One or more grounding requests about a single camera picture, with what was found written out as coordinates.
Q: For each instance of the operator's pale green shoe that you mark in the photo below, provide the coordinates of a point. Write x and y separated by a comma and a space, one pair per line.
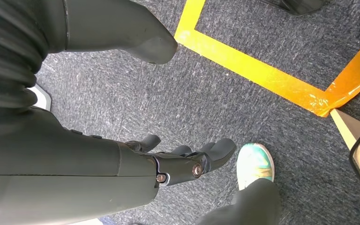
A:
254, 164

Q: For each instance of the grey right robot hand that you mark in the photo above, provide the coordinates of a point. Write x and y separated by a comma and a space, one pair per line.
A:
59, 174

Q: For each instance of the white robot body panel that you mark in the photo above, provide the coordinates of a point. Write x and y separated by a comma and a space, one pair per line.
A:
41, 97

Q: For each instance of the operator person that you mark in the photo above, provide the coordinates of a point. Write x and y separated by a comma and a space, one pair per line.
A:
254, 205

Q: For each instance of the black robot foot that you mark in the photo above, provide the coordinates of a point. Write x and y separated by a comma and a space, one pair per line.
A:
298, 6

